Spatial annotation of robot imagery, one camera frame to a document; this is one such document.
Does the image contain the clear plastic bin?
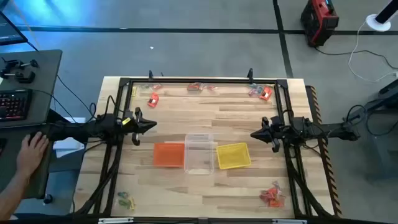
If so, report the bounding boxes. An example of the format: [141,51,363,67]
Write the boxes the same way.
[183,133,215,175]

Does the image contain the black yellow hazard strip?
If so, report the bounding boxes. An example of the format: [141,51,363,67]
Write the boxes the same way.
[306,85,343,218]

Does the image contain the thin black desk cable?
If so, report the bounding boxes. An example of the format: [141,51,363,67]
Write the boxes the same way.
[26,40,97,124]

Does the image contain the red black equipment case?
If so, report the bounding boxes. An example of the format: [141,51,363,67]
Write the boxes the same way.
[300,0,340,47]

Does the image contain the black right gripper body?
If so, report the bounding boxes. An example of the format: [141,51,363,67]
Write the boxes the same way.
[262,116,283,153]

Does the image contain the orange red candy pack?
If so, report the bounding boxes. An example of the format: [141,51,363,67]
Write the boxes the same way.
[259,86,274,101]

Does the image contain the backlit black keyboard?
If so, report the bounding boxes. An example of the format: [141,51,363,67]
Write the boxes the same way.
[0,89,32,121]

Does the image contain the dark grey metal stand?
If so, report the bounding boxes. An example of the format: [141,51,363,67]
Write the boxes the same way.
[343,79,398,183]

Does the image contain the orange plastic basket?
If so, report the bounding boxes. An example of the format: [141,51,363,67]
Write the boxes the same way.
[153,142,186,168]

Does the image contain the stand with white round base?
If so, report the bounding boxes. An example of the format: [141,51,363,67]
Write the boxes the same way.
[366,0,398,32]

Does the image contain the green yellow wrapped candy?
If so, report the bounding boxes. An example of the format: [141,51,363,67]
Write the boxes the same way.
[118,197,136,211]

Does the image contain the black floor cable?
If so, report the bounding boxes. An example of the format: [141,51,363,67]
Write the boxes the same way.
[313,46,398,70]

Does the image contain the black C-clamp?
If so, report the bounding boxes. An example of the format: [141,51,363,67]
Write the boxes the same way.
[0,70,36,84]
[1,58,40,71]

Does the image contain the black looped cable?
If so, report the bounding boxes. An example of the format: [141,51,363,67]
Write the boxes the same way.
[345,104,398,138]

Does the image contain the person's forearm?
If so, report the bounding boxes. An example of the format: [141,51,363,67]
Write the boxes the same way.
[0,172,32,213]

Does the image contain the white paper sheets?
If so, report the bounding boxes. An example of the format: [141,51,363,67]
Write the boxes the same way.
[52,117,87,159]

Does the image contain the person's hand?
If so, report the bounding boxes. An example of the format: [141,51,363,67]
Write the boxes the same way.
[16,131,50,179]

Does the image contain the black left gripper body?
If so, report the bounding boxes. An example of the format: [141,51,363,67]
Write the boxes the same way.
[126,107,144,146]

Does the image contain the white floor cable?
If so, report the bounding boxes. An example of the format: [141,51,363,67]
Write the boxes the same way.
[348,21,398,83]

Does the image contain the black aluminium frame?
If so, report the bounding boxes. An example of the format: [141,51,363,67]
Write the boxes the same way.
[70,77,335,224]

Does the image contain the yellow plastic basket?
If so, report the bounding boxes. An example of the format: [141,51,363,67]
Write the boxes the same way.
[216,142,252,170]

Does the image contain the computer monitor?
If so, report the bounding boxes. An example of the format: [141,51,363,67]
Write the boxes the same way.
[0,11,28,47]

